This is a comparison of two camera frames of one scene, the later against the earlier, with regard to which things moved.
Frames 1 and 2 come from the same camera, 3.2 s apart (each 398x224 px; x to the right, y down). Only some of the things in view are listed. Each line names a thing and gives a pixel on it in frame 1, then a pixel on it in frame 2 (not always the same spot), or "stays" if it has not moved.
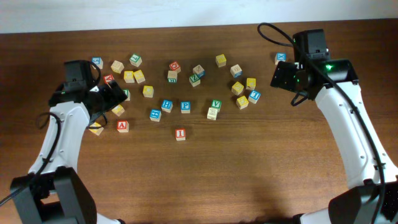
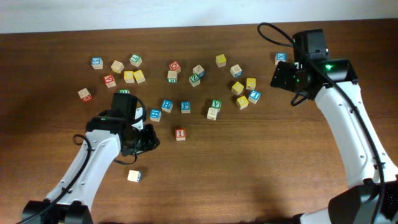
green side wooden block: (172, 76) stays
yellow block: (148, 91) -> (134, 175)
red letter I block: (180, 134) stays
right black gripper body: (286, 74) stays
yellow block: (242, 102) stays
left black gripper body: (107, 99) -> (144, 140)
